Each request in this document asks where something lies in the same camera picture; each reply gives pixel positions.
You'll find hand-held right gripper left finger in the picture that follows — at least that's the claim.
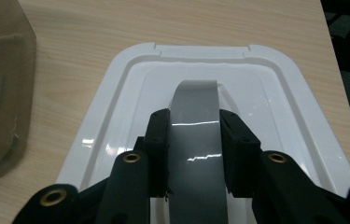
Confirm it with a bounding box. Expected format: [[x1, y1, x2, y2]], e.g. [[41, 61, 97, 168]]
[[134, 107, 172, 199]]

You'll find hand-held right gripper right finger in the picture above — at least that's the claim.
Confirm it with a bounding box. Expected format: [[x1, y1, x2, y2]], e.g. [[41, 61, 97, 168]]
[[218, 108, 262, 199]]

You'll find white lid with grey handle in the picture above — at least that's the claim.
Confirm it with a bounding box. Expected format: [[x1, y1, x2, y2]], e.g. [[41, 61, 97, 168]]
[[55, 42, 350, 224]]

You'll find transparent grey storage box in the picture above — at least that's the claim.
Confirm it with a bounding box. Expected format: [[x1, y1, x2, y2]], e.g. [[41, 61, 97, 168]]
[[0, 0, 37, 187]]

